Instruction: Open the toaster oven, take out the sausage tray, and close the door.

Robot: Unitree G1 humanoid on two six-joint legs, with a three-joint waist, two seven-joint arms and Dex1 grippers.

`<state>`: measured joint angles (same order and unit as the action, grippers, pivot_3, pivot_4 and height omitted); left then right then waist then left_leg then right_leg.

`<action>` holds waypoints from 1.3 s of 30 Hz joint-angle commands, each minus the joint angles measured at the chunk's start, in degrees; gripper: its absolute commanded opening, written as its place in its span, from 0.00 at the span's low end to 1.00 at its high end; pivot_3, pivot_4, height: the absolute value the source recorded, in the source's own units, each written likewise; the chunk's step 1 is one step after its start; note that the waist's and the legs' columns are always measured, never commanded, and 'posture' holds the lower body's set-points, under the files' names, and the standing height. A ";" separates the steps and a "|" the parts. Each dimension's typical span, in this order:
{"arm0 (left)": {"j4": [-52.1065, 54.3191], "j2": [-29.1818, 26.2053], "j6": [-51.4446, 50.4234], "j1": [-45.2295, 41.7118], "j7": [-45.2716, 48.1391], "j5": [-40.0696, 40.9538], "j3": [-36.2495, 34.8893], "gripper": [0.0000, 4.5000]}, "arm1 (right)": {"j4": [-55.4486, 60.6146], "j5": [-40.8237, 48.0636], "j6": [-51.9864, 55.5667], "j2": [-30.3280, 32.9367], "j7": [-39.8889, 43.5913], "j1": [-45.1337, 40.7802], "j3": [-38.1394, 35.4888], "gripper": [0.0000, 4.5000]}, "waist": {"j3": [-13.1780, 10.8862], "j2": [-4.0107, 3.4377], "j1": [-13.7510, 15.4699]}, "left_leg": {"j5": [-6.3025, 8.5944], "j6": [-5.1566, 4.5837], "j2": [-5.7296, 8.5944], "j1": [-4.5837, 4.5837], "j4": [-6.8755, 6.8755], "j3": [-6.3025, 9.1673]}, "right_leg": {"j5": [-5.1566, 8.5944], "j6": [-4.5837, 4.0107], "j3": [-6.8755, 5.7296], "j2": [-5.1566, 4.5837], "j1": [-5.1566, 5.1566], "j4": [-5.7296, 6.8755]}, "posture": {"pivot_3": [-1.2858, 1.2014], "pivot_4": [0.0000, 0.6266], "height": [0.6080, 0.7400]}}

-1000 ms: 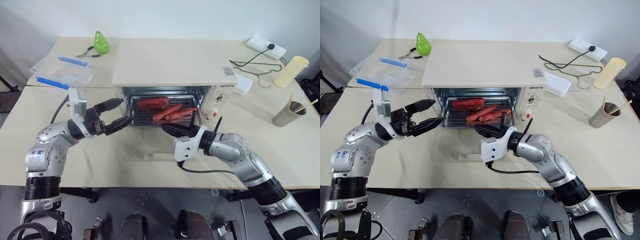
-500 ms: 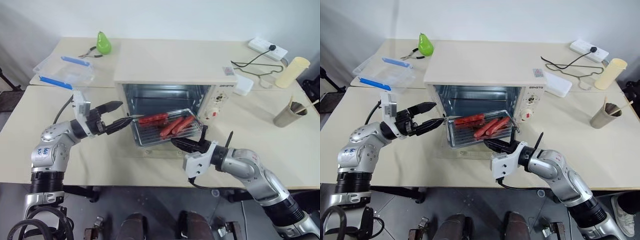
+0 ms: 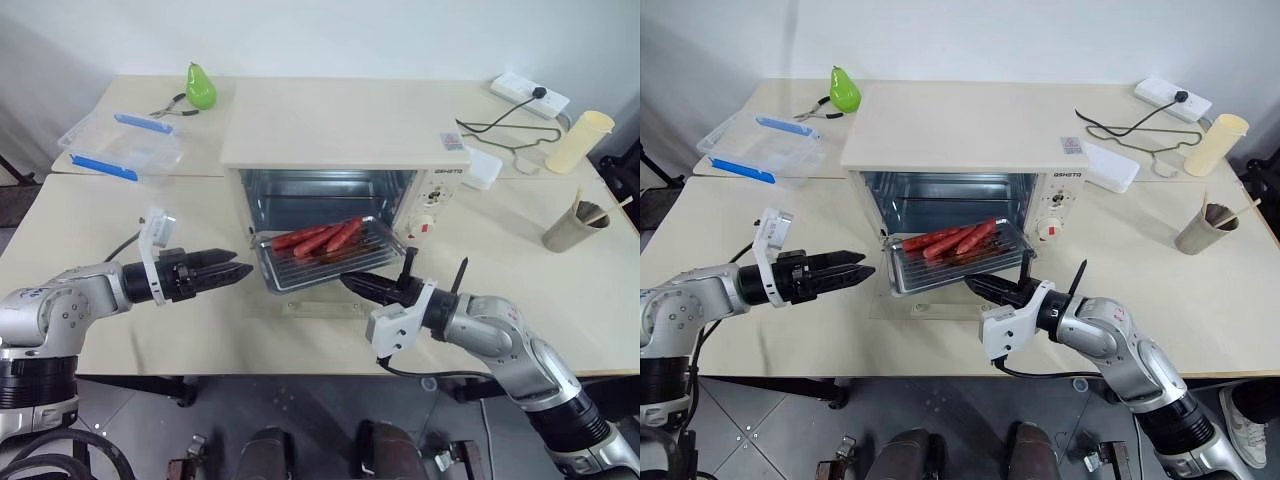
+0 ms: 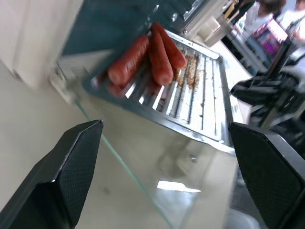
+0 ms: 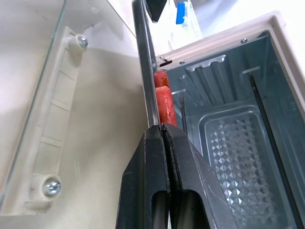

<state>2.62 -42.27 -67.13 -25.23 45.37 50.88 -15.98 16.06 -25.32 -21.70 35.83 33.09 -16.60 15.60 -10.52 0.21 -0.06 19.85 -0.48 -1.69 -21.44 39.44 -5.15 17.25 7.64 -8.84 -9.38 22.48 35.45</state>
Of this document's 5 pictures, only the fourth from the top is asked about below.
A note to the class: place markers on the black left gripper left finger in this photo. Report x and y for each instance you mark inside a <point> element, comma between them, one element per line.
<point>59,176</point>

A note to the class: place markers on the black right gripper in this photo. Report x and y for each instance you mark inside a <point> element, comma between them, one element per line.
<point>286,100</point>

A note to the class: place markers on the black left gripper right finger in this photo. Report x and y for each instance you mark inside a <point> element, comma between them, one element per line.
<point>274,176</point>

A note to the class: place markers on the silver ribbed baking tray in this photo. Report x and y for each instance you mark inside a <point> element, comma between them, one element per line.
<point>202,95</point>

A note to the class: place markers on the glass toaster oven door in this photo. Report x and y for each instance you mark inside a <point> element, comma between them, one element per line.
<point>166,179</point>

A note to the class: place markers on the red-brown sausage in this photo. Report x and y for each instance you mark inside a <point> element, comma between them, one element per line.
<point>159,59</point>
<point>129,60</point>
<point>175,52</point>

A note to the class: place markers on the pink printed box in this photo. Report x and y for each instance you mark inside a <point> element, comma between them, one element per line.
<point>270,35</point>

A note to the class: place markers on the white box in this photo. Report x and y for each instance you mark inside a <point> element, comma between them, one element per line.
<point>212,31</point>

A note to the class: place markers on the person in white shirt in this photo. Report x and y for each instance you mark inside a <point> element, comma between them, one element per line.
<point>258,14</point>
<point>296,16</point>

